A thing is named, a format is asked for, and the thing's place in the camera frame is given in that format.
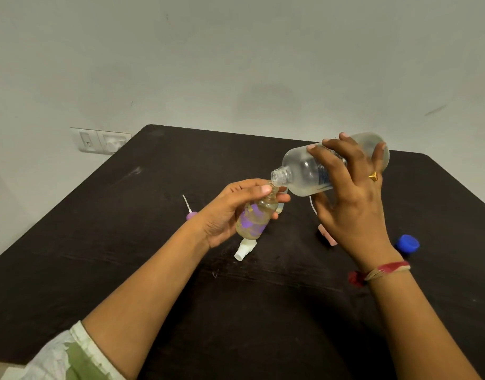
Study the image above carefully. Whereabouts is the blue screw cap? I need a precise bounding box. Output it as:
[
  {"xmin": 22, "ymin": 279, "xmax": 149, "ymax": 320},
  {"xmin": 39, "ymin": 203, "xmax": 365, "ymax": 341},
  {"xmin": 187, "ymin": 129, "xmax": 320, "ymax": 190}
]
[{"xmin": 396, "ymin": 234, "xmax": 421, "ymax": 255}]

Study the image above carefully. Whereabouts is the person's right hand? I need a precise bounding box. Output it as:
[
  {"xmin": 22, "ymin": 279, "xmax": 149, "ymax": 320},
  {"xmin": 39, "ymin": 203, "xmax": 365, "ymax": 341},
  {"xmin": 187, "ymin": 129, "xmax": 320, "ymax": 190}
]
[{"xmin": 307, "ymin": 132, "xmax": 403, "ymax": 272}]

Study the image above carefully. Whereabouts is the green floral left sleeve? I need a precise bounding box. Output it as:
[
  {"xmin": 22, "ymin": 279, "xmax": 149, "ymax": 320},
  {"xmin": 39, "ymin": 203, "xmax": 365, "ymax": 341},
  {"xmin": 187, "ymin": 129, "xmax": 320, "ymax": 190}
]
[{"xmin": 1, "ymin": 321, "xmax": 126, "ymax": 380}]

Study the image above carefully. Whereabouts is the white plug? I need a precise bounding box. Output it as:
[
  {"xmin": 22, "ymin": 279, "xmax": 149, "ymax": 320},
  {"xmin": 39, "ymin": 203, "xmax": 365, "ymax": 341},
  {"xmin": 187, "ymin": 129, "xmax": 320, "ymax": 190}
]
[{"xmin": 104, "ymin": 136, "xmax": 127, "ymax": 154}]

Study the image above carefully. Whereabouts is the red thread wristband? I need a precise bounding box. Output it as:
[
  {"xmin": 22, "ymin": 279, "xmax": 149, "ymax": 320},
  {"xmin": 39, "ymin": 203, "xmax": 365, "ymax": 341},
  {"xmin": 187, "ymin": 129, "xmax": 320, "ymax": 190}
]
[{"xmin": 348, "ymin": 260, "xmax": 412, "ymax": 288}]

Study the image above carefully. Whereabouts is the white wall socket panel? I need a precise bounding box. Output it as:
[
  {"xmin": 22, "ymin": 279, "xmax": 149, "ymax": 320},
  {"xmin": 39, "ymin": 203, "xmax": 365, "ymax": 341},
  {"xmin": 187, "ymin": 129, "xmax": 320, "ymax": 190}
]
[{"xmin": 70, "ymin": 127, "xmax": 132, "ymax": 155}]

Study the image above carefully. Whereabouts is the purple spray cap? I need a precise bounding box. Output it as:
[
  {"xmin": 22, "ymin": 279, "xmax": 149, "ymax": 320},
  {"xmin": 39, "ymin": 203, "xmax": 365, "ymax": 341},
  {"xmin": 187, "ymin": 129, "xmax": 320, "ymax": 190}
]
[{"xmin": 182, "ymin": 194, "xmax": 199, "ymax": 221}]

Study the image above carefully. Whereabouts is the white spray cap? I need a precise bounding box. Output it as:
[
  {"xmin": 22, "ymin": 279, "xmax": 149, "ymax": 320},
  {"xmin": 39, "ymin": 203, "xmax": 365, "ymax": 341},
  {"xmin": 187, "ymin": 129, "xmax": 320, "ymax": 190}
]
[{"xmin": 234, "ymin": 238, "xmax": 258, "ymax": 262}]

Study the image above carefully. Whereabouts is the person's left hand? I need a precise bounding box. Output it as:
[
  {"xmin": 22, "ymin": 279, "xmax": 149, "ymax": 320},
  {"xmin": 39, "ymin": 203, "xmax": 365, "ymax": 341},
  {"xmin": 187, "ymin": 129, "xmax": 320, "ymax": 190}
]
[{"xmin": 194, "ymin": 178, "xmax": 291, "ymax": 250}]

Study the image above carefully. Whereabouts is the large clear bottle blue label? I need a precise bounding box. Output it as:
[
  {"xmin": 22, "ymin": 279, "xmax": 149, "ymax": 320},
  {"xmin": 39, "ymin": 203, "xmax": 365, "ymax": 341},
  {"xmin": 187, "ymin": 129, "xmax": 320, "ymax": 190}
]
[{"xmin": 270, "ymin": 132, "xmax": 391, "ymax": 197}]

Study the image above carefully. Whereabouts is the pink spray cap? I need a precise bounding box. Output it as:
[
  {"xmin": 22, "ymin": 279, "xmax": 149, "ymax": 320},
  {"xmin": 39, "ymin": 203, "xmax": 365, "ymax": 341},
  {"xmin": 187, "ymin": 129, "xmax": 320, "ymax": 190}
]
[{"xmin": 308, "ymin": 195, "xmax": 338, "ymax": 247}]

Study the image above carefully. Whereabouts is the small clear bottle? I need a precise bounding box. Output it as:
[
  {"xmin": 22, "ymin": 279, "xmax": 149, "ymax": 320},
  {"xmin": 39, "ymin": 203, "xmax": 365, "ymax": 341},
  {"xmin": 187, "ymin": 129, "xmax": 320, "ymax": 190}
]
[{"xmin": 275, "ymin": 188, "xmax": 289, "ymax": 215}]

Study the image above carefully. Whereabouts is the small round bottle purple print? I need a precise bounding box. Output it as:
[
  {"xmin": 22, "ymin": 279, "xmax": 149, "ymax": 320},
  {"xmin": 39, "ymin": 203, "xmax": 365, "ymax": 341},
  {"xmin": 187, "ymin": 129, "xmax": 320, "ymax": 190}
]
[{"xmin": 236, "ymin": 185, "xmax": 281, "ymax": 241}]

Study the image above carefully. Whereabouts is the person's left forearm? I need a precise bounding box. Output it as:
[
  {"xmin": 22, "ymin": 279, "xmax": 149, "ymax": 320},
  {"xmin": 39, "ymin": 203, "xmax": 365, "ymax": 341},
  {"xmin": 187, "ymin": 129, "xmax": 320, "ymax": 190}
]
[{"xmin": 81, "ymin": 223, "xmax": 210, "ymax": 378}]

